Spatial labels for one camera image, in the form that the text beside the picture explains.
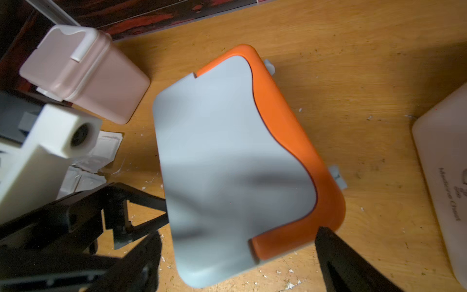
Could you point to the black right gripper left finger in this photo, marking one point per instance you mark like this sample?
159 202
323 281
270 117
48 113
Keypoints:
136 272

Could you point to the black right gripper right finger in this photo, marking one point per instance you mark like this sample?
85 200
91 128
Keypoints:
344 270

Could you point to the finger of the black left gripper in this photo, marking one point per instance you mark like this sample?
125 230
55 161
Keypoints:
71 224
115 208

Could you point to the white gauze packet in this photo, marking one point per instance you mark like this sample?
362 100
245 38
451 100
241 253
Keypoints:
77 180
103 153

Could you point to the white orange-trimmed medicine chest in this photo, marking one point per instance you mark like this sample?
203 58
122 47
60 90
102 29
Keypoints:
243 183

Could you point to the pink medicine chest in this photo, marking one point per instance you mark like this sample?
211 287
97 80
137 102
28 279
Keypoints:
81 65

